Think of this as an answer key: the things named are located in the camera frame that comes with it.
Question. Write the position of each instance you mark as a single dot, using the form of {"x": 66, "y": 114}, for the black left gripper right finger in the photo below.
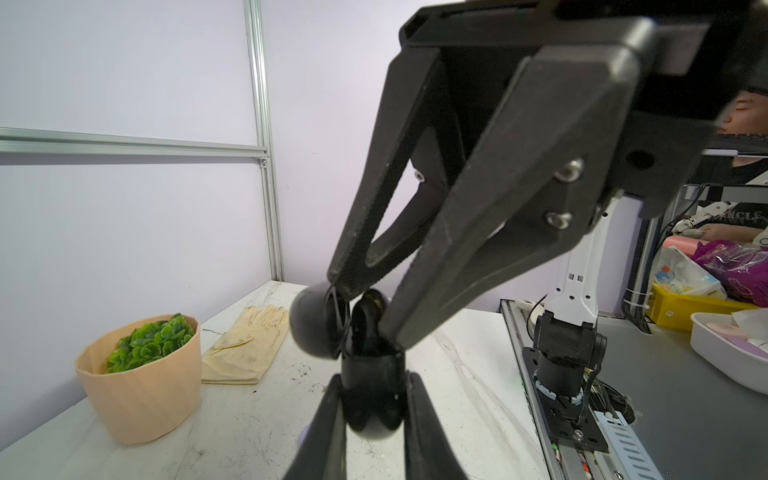
{"x": 427, "y": 451}

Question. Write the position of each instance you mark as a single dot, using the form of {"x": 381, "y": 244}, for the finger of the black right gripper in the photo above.
{"x": 416, "y": 125}
{"x": 530, "y": 188}

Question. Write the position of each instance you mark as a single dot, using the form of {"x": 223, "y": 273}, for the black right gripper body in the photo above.
{"x": 694, "y": 56}

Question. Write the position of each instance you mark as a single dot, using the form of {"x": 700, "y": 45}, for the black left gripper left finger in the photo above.
{"x": 322, "y": 453}

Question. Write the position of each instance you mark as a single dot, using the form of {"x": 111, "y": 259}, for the black round charging case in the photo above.
{"x": 326, "y": 325}

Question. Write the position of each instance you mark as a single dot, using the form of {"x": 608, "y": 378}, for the person at desk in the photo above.
{"x": 744, "y": 223}

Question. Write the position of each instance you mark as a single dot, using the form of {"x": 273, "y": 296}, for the yellow box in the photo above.
{"x": 673, "y": 311}

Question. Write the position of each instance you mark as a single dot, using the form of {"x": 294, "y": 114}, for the orange pot with green plant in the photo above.
{"x": 144, "y": 380}

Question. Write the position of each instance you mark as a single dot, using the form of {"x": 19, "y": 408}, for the purple plastic bag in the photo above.
{"x": 741, "y": 269}

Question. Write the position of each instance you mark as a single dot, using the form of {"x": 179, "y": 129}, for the white tray with items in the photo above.
{"x": 741, "y": 361}

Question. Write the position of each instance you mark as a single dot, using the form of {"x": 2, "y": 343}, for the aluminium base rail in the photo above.
{"x": 589, "y": 440}

